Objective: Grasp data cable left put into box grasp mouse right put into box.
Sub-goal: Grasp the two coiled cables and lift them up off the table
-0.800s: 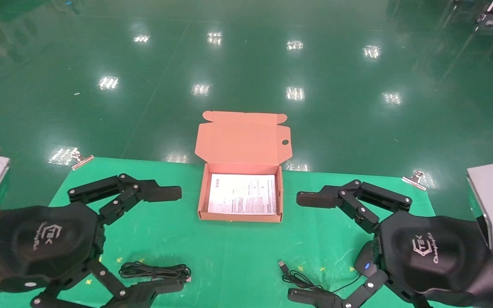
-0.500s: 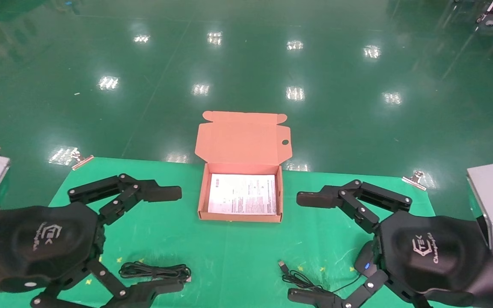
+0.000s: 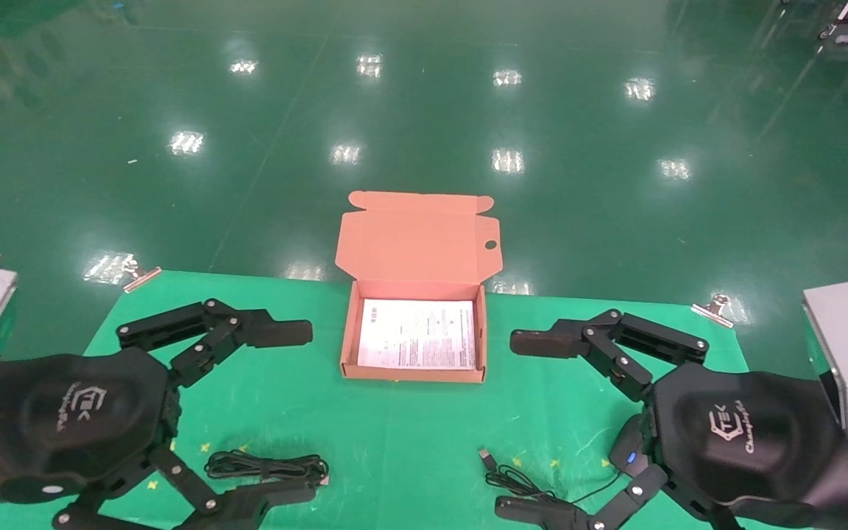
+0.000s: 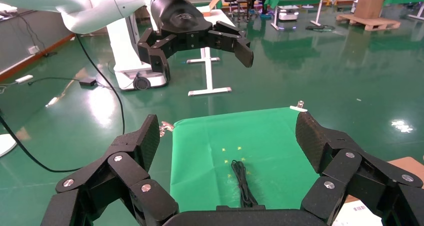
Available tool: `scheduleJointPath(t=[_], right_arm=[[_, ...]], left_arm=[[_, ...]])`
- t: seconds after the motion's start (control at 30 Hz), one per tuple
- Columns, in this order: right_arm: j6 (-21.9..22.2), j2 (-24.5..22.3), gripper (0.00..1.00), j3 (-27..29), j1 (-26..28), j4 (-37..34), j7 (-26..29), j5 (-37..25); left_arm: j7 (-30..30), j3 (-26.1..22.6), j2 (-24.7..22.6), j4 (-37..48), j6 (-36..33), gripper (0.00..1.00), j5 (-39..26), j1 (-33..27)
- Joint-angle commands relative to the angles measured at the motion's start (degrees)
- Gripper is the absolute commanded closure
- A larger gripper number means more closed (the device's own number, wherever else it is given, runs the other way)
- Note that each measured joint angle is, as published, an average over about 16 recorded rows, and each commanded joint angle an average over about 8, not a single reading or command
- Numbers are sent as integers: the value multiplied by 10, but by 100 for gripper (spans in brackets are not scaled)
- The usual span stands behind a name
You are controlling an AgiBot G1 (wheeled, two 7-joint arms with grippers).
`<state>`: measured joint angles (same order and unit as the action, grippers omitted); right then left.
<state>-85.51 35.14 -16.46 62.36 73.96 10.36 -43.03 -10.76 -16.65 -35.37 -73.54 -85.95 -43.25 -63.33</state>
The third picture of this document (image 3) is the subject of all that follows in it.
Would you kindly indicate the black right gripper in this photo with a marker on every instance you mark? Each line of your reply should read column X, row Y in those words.
column 740, row 434

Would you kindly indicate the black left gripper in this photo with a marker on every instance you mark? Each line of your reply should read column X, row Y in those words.
column 78, row 412

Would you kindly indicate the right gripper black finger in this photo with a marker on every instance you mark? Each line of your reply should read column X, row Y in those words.
column 542, row 343

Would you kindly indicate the orange cardboard box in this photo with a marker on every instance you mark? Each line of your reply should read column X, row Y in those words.
column 417, row 243

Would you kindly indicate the white printed instruction sheet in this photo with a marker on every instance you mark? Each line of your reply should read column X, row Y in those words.
column 417, row 335

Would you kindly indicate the metal binder clip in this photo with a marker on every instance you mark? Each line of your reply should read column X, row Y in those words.
column 715, row 309
column 140, row 278

